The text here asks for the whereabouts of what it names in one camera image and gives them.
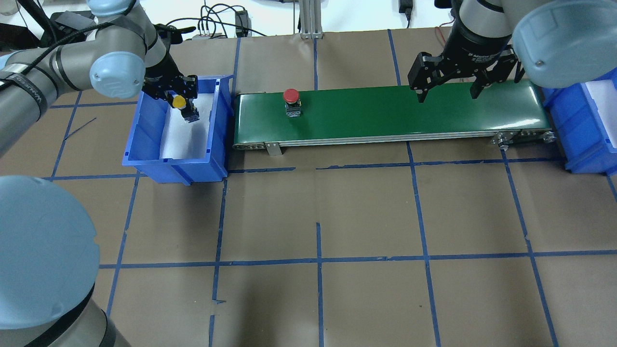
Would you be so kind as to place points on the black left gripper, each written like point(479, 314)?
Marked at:
point(162, 71)

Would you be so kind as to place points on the black power adapter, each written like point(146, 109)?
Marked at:
point(242, 23)

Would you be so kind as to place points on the blue left storage bin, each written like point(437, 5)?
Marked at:
point(142, 149)

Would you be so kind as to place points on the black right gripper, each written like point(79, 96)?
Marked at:
point(471, 47)

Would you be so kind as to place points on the yellow push button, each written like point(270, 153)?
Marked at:
point(180, 103)

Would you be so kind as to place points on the green conveyor belt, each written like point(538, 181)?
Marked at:
point(507, 113)

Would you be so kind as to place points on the white foam pad left bin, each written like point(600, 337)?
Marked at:
point(187, 141)

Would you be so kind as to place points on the blue right storage bin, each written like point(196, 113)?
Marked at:
point(579, 129)

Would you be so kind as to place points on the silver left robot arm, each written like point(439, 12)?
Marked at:
point(49, 258)

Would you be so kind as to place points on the white foam pad bin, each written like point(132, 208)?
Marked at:
point(604, 94)
point(187, 141)

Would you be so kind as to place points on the white foam pad right bin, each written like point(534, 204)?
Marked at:
point(604, 94)

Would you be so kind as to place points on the aluminium frame post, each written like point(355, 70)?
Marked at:
point(310, 19)

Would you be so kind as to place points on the blue storage bin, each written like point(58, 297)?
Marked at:
point(579, 129)
point(142, 149)

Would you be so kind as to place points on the red push button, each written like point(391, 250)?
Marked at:
point(293, 103)

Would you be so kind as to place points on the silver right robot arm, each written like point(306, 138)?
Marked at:
point(555, 43)

